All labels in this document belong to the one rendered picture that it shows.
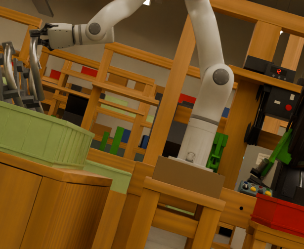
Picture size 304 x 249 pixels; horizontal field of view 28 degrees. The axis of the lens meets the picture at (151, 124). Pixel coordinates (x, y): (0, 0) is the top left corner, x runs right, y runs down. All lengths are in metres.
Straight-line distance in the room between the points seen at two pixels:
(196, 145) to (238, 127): 0.99
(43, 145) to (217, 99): 0.72
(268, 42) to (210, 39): 1.04
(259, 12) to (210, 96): 1.19
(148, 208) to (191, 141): 0.33
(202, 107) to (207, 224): 0.46
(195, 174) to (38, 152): 0.61
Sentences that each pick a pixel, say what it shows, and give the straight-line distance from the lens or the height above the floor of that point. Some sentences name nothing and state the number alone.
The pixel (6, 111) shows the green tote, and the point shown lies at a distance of 2.22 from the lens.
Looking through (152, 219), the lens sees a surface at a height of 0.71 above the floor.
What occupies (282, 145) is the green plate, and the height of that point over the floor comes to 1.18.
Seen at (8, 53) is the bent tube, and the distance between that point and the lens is 2.36.
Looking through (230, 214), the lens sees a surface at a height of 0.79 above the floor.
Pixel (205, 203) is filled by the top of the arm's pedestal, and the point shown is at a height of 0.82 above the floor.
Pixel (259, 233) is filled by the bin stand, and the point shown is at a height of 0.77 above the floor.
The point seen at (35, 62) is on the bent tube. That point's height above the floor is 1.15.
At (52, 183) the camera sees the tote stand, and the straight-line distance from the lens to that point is 2.14.
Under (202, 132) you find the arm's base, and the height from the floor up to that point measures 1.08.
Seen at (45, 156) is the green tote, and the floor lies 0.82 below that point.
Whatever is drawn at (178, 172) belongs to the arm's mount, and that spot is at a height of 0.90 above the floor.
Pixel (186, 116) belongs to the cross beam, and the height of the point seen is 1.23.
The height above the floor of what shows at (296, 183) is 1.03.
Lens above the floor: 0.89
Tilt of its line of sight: 4 degrees up
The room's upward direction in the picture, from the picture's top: 17 degrees clockwise
